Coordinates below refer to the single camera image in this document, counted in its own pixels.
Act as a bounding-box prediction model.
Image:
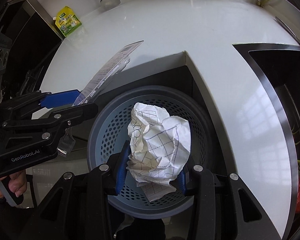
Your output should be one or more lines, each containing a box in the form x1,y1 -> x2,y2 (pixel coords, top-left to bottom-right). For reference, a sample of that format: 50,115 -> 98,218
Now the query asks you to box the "black gas stove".
0,0 -> 62,100

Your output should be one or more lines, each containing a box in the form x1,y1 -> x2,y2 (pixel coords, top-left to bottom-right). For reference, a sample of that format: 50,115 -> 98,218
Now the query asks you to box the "white grid paper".
127,102 -> 191,202

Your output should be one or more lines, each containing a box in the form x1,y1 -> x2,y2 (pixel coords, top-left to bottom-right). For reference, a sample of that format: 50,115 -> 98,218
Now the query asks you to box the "yellow green seasoning pouch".
54,6 -> 82,37

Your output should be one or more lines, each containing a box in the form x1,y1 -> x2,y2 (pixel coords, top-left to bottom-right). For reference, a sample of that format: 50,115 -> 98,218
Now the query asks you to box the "steel spatula hanging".
100,0 -> 121,11

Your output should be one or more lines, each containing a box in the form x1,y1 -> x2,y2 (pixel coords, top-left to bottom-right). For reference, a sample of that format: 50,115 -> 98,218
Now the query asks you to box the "steel sink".
234,43 -> 300,239

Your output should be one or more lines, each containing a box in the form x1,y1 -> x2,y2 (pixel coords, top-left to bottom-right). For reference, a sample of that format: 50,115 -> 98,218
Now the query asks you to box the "left hand on handle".
0,170 -> 27,198

